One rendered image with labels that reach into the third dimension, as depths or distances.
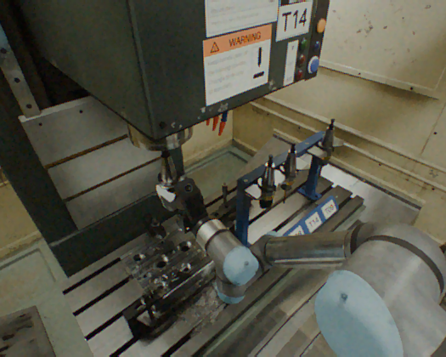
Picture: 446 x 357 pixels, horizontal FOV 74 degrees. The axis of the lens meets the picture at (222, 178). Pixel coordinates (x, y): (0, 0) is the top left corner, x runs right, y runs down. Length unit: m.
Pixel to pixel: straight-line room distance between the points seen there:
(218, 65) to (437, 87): 1.02
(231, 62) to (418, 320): 0.45
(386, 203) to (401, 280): 1.21
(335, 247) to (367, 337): 0.23
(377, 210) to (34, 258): 1.73
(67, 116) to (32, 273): 0.92
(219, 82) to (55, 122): 0.70
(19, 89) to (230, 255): 0.77
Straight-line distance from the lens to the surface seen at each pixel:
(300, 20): 0.66
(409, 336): 0.43
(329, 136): 1.16
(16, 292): 1.75
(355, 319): 0.41
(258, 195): 0.93
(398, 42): 1.42
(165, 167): 0.80
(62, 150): 1.16
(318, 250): 0.63
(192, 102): 0.51
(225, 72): 0.54
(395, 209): 1.62
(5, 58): 1.05
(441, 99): 1.42
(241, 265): 0.64
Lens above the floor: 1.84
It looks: 39 degrees down
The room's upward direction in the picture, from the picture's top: 1 degrees counter-clockwise
